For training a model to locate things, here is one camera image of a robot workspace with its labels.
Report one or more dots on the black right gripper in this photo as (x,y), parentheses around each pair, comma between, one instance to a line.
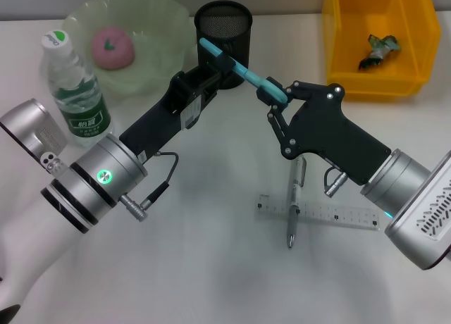
(327,134)

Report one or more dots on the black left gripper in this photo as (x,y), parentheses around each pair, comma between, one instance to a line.
(165,119)

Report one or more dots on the blue capped scissors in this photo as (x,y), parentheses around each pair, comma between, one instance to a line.
(243,70)

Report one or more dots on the green plastic wrapper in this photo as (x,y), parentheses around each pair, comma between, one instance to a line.
(378,49)

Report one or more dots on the silver ballpoint pen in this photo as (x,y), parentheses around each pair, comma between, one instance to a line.
(292,211)

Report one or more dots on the pink toy peach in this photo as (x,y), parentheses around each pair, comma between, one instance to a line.
(112,49)

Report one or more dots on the clear water bottle green label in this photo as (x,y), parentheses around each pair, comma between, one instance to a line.
(81,102)

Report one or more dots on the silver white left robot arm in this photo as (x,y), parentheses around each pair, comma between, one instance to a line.
(88,183)

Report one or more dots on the black mesh pen holder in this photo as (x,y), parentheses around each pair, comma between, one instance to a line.
(223,24)

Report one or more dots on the green translucent fruit bowl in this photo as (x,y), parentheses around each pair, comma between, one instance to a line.
(158,38)

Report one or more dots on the transparent plastic ruler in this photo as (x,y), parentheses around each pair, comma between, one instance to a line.
(345,216)

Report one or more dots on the yellow plastic bin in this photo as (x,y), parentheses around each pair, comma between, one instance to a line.
(352,56)

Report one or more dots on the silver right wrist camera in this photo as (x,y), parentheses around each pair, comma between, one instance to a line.
(423,225)

